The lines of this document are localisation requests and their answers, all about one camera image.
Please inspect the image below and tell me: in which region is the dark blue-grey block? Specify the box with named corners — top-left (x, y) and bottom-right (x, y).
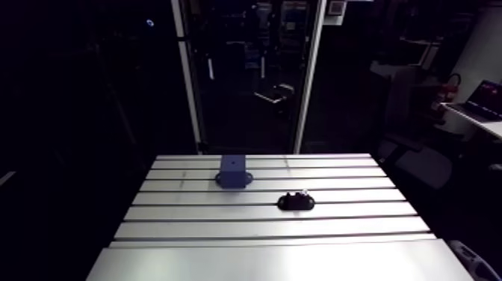
top-left (214, 154), bottom-right (254, 190)

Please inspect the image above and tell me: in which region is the black oval holder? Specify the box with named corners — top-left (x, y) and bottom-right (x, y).
top-left (276, 191), bottom-right (316, 211)

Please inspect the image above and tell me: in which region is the office chair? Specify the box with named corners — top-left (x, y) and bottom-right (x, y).
top-left (376, 66), bottom-right (454, 191)

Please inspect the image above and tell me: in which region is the red fire extinguisher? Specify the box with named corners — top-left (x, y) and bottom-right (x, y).
top-left (436, 72), bottom-right (462, 106)

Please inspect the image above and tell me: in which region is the open laptop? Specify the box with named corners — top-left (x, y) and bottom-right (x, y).
top-left (450, 79), bottom-right (502, 121)

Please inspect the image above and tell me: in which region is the white desk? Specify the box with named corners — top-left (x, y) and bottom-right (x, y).
top-left (439, 102), bottom-right (502, 141)

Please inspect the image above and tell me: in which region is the pale holed strip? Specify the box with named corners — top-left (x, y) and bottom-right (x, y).
top-left (447, 239), bottom-right (502, 281)

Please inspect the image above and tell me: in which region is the pale frame post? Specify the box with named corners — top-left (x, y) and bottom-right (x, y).
top-left (170, 0), bottom-right (203, 154)
top-left (294, 0), bottom-right (327, 154)

